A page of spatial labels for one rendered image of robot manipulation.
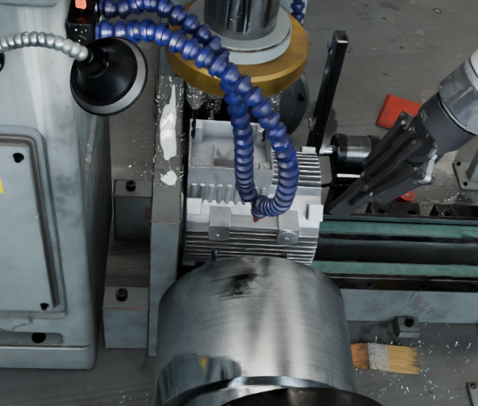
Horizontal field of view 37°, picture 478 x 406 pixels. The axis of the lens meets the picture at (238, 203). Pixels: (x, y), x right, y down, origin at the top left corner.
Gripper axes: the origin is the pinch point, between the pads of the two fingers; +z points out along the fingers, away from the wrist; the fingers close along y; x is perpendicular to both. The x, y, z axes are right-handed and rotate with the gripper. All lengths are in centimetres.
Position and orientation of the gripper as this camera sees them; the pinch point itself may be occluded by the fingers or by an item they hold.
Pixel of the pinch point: (351, 199)
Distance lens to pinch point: 105.0
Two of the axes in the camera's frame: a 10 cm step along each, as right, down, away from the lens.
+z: -5.9, 5.5, 5.9
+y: 0.4, 7.5, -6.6
